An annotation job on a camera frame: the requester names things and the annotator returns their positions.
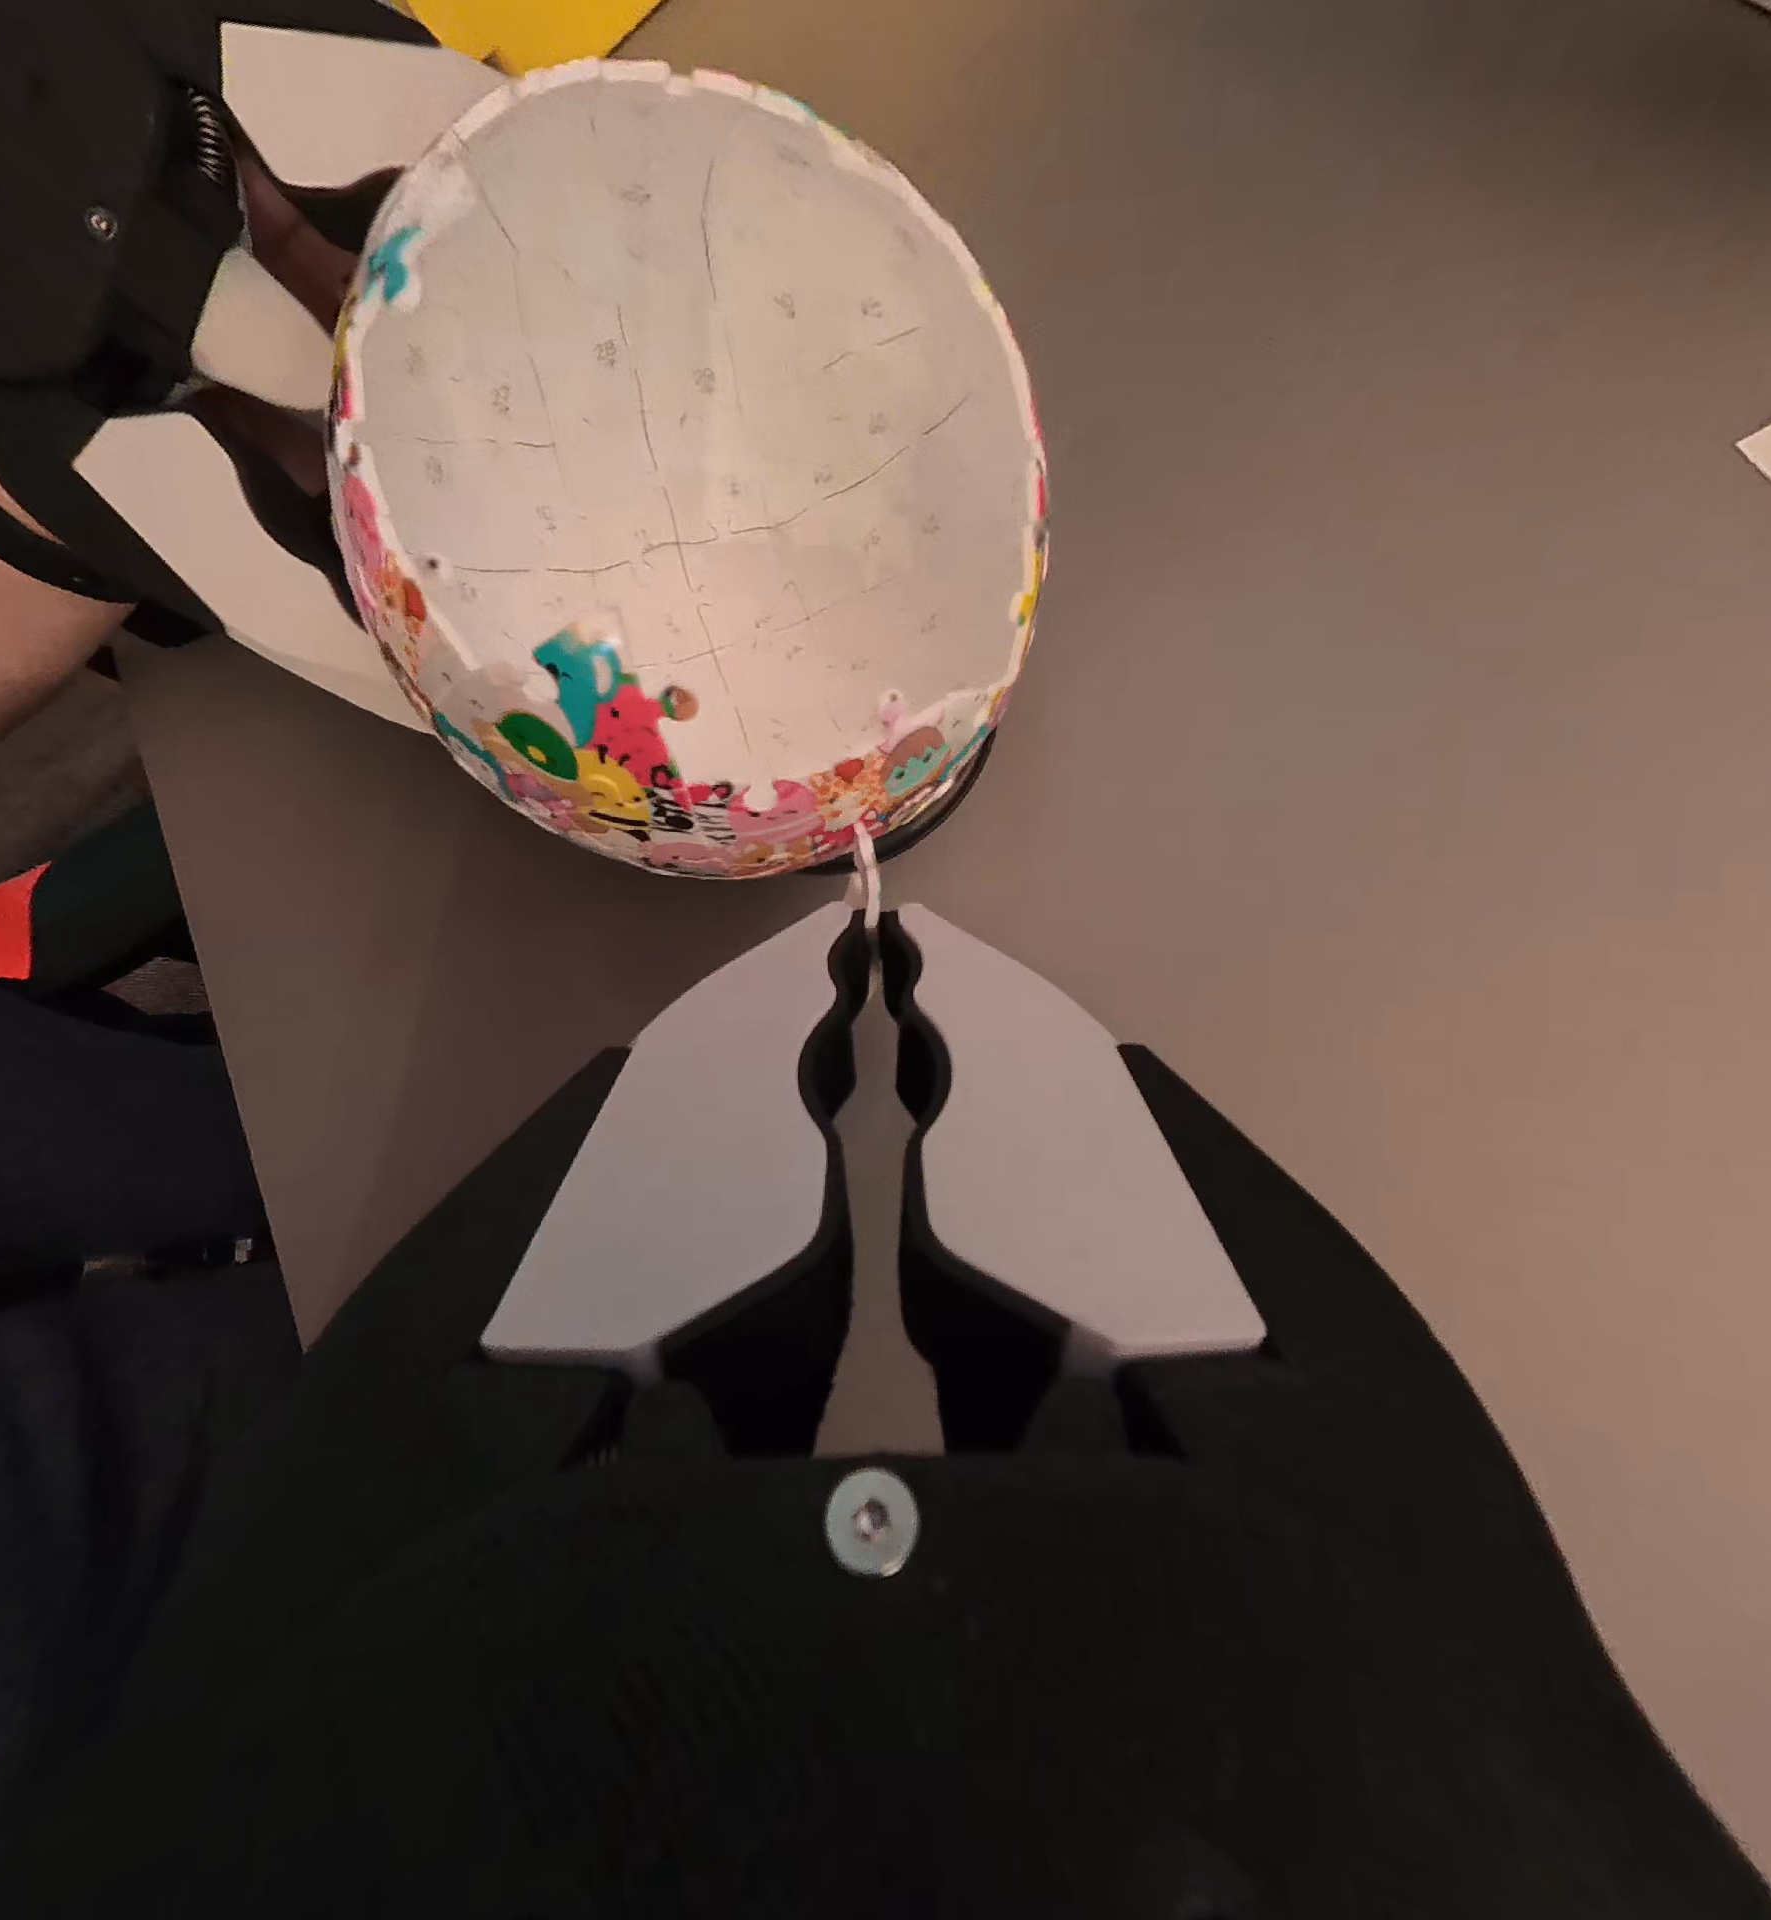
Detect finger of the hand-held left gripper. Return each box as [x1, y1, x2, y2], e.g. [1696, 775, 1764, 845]
[217, 23, 509, 244]
[71, 412, 440, 736]

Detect black round ball stand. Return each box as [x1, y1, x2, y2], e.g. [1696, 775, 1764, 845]
[825, 727, 1000, 867]

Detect colourful cartoon puzzle ball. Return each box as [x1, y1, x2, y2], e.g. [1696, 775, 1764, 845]
[327, 60, 1054, 880]

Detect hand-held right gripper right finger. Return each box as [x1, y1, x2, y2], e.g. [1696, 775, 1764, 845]
[878, 908, 1271, 1374]

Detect person's left forearm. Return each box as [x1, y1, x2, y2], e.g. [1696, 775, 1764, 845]
[0, 487, 135, 768]

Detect yellow plastic bin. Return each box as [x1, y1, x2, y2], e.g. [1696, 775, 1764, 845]
[404, 0, 669, 78]

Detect white puzzle piece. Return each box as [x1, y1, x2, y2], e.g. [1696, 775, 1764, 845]
[847, 816, 890, 983]

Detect person's dark trousers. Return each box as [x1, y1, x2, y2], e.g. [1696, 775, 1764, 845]
[0, 960, 302, 1920]

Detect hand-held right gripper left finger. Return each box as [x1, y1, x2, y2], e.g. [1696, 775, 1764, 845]
[480, 904, 887, 1374]

